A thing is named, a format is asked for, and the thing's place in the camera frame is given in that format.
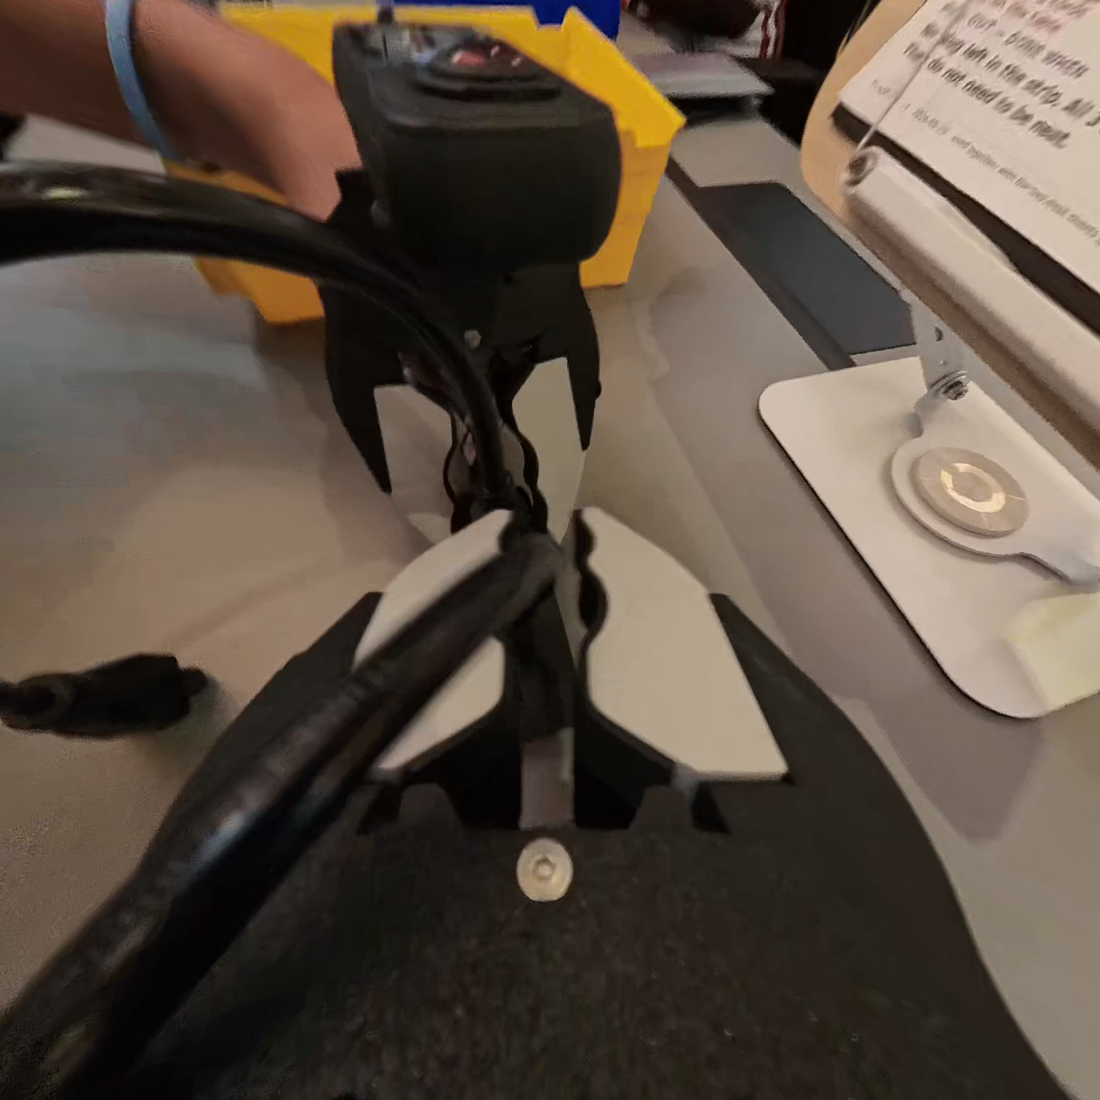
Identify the grey folded pouch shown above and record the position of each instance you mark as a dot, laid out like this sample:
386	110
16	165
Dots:
696	75

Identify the blue plastic bin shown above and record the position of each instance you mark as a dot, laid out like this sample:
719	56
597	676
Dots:
584	15

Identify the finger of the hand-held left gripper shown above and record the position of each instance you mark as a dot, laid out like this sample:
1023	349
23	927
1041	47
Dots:
550	429
412	437

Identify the person's left forearm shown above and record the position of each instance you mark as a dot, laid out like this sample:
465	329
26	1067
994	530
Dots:
51	59

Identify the person's left hand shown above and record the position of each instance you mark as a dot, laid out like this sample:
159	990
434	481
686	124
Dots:
241	103

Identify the yellow plastic bin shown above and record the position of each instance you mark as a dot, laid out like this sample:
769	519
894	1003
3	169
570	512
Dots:
249	283

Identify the grey desk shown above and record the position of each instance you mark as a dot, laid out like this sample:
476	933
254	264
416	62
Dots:
172	429

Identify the blue wristband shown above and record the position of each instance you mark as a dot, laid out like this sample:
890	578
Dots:
128	77

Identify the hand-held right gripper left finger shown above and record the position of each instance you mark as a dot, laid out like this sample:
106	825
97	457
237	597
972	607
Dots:
455	712

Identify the wooden board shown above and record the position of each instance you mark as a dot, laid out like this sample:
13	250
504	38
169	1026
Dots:
820	128

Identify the dark grey desk pad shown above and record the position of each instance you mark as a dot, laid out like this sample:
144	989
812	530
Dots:
799	257

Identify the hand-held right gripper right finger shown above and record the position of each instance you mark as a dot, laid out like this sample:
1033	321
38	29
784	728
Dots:
669	670

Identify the printed instruction sheet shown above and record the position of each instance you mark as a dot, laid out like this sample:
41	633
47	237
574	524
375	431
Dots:
1013	103

